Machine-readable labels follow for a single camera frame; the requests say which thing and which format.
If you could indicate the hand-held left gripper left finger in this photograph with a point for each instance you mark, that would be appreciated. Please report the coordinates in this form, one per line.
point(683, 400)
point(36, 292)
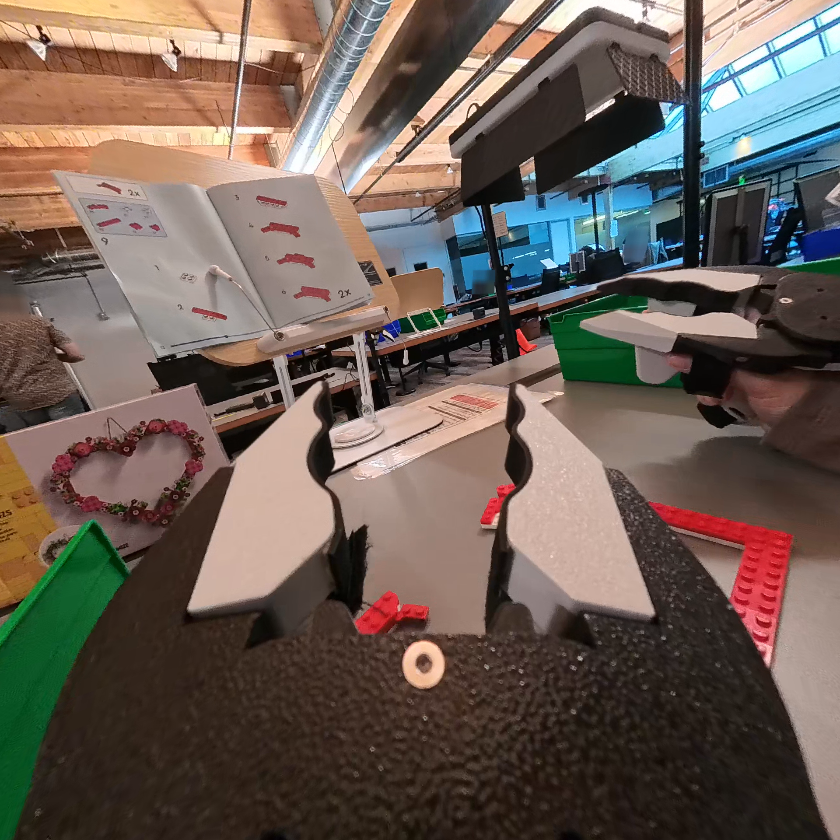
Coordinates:
point(262, 525)

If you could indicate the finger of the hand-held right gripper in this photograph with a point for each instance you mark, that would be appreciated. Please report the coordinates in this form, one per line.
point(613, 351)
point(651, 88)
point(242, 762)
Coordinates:
point(709, 281)
point(623, 328)

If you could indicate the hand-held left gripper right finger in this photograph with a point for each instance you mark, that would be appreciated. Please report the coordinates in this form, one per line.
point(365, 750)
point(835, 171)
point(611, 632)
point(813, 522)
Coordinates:
point(571, 525)

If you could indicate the small red lego segment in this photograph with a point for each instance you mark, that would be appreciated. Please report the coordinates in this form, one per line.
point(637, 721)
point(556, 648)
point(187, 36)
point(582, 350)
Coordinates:
point(387, 613)

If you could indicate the red lego heart frame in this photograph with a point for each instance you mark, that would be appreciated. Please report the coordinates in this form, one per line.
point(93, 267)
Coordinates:
point(761, 558)

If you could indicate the instruction booklet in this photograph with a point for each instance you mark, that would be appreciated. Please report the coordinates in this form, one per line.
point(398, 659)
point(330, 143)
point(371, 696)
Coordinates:
point(164, 262)

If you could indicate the person's right forearm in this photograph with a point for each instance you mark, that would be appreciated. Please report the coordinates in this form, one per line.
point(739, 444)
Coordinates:
point(814, 420)

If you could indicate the lego set box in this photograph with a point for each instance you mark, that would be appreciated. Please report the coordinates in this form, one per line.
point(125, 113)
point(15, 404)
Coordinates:
point(131, 472)

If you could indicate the person's right hand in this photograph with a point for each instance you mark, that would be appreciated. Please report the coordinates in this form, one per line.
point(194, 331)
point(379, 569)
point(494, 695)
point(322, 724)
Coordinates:
point(761, 394)

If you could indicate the green plastic bin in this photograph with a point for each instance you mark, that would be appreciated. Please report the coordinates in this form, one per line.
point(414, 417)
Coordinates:
point(39, 656)
point(590, 361)

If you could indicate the computer monitor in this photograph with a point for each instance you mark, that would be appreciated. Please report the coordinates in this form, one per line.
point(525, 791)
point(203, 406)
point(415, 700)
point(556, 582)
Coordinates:
point(735, 223)
point(817, 197)

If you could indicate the blue storage bin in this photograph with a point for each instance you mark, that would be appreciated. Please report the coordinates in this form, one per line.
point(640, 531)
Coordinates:
point(823, 246)

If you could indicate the orange cone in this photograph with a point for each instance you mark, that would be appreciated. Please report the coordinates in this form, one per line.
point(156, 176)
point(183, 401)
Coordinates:
point(526, 344)

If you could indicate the black vertical pole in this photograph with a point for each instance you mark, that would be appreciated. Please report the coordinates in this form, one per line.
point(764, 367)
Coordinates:
point(692, 131)

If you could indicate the leaflet in clear sleeve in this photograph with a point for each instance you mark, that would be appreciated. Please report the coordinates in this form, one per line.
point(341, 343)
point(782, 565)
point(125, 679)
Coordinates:
point(472, 410)

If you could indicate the paper note on pole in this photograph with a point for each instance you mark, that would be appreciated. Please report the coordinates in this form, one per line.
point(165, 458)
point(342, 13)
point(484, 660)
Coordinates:
point(501, 224)

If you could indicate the long office desk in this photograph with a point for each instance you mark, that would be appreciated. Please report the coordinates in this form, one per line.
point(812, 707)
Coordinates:
point(459, 326)

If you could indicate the background green bins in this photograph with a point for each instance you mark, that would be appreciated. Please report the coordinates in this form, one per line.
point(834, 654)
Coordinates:
point(423, 321)

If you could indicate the studio light on stand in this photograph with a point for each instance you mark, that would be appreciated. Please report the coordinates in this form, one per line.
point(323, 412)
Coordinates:
point(499, 164)

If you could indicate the track spotlight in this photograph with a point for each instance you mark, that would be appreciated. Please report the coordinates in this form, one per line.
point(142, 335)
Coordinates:
point(39, 47)
point(170, 59)

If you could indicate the silver spiral duct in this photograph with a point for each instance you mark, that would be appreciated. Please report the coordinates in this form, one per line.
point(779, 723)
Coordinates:
point(334, 79)

